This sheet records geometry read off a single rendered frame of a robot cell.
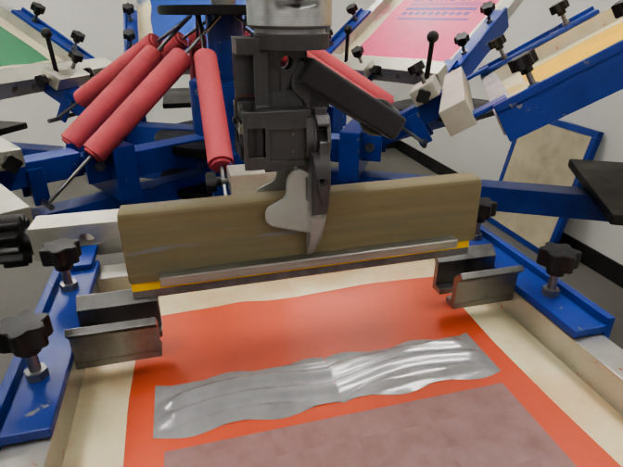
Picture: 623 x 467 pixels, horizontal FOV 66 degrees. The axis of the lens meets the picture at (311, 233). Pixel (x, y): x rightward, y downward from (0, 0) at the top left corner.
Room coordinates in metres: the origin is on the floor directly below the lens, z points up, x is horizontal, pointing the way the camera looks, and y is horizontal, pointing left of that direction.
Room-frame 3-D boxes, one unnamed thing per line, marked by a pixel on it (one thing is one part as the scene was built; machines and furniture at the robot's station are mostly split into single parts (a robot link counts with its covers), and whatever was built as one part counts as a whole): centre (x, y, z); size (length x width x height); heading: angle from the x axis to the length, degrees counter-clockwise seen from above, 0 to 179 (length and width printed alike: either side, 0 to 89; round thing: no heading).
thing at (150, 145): (1.28, 0.21, 0.99); 0.82 x 0.79 x 0.12; 15
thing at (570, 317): (0.57, -0.26, 0.98); 0.30 x 0.05 x 0.07; 15
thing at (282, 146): (0.46, 0.03, 1.23); 0.09 x 0.08 x 0.12; 105
